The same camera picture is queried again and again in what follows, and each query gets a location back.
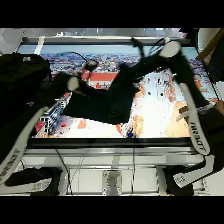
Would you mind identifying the black garment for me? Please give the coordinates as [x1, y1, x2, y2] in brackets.
[62, 63, 142, 126]

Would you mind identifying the black cable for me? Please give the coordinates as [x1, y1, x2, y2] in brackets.
[53, 147, 74, 196]
[131, 137, 137, 195]
[49, 50, 98, 68]

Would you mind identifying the silver frame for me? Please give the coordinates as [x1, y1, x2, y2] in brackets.
[19, 145, 224, 196]

